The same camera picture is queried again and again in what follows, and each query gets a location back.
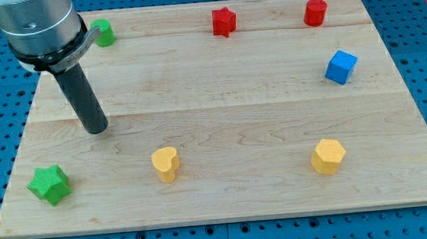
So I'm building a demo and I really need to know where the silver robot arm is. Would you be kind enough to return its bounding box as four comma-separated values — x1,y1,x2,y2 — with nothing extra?
0,0,102,74

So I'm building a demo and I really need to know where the wooden board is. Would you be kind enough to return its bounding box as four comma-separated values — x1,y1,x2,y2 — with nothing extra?
0,0,427,239

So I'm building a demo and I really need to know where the yellow heart block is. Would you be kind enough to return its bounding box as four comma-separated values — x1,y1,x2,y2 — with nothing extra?
151,146,180,183

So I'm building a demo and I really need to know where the red star block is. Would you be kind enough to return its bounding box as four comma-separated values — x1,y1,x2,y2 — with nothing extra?
212,6,237,37

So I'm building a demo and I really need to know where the yellow hexagon block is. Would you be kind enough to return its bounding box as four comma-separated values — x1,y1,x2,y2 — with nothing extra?
310,139,346,175

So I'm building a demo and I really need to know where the green cylinder block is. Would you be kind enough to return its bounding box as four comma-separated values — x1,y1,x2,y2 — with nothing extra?
90,18,116,47

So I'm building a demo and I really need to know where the blue cube block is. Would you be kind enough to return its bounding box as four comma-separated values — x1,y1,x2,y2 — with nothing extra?
325,50,358,85

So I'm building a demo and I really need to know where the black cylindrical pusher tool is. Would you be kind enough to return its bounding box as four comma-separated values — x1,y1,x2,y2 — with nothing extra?
54,64,108,135

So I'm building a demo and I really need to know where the red cylinder block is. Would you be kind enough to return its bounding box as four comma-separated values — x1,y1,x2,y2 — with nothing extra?
303,0,327,27

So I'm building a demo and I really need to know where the green star block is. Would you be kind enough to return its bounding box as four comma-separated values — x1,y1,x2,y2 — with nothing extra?
27,164,72,206

